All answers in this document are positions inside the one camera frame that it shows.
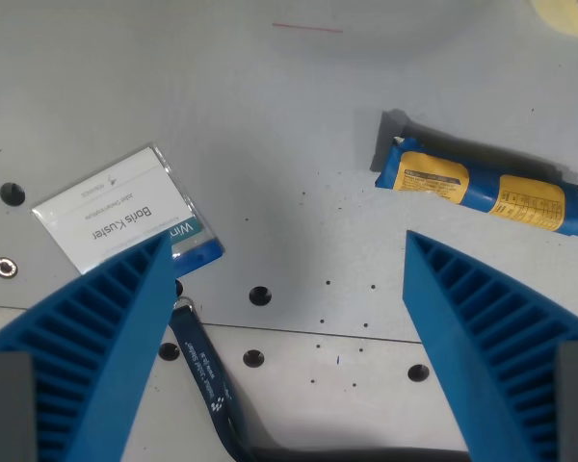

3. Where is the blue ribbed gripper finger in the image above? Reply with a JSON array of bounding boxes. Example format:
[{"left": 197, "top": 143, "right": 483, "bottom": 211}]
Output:
[
  {"left": 401, "top": 230, "right": 578, "bottom": 462},
  {"left": 0, "top": 233, "right": 176, "bottom": 462}
]

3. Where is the white conference name badge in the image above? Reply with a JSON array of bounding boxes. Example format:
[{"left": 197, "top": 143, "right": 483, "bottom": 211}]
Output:
[{"left": 30, "top": 141, "right": 225, "bottom": 276}]

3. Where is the blue and yellow wrapped bar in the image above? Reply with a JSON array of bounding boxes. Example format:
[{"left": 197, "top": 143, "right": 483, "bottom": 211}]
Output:
[{"left": 374, "top": 136, "right": 578, "bottom": 238}]

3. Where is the beige masking tape roll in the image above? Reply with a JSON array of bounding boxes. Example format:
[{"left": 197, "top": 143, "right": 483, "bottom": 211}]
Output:
[{"left": 531, "top": 0, "right": 578, "bottom": 36}]

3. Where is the dark blue printed lanyard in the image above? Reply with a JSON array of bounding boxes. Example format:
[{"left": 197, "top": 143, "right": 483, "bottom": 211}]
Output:
[{"left": 167, "top": 278, "right": 290, "bottom": 462}]

